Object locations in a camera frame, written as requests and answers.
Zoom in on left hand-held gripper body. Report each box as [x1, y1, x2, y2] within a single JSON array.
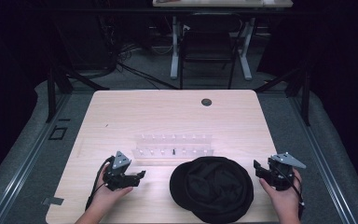
[[102, 150, 139, 191]]

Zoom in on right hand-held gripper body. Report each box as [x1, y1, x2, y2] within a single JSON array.
[[266, 151, 308, 191]]

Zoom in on person's left hand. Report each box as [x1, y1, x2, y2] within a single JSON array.
[[88, 163, 134, 216]]

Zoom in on person's right hand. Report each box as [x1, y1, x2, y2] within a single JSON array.
[[258, 167, 303, 217]]

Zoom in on clear acrylic rack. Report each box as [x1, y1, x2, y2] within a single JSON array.
[[131, 133, 215, 163]]

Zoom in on black hat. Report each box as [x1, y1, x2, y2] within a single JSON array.
[[169, 155, 255, 224]]

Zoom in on grey tape strip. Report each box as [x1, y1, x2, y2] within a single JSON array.
[[41, 196, 65, 206]]

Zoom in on black tape square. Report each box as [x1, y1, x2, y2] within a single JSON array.
[[48, 125, 68, 141]]

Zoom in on black metal stand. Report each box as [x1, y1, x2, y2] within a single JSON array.
[[254, 65, 311, 127], [45, 65, 110, 123]]

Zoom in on white-legged desk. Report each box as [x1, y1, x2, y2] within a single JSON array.
[[152, 0, 294, 81]]

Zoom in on black chair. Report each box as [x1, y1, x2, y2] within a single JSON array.
[[178, 13, 244, 91]]

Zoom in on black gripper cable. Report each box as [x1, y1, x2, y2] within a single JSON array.
[[273, 166, 306, 219], [85, 155, 116, 212]]

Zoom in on black floor cables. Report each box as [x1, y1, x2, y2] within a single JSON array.
[[115, 43, 180, 91]]

